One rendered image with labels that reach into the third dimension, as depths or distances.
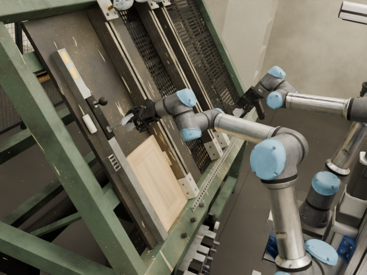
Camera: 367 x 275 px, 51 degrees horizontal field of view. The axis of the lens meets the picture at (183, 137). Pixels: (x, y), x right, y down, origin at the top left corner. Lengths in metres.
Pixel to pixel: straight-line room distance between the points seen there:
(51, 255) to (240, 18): 4.32
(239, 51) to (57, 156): 4.36
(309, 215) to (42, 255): 1.23
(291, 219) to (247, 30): 4.44
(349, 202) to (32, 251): 1.37
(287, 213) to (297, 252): 0.13
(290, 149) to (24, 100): 0.94
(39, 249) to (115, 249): 0.46
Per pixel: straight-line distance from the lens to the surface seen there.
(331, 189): 1.84
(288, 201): 1.24
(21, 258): 2.01
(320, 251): 1.43
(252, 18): 5.48
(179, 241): 1.89
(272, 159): 1.17
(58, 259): 1.88
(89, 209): 1.55
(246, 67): 5.62
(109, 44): 1.95
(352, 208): 1.60
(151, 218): 1.77
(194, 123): 1.45
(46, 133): 1.49
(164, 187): 1.94
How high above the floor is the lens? 2.14
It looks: 28 degrees down
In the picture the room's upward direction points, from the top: 9 degrees clockwise
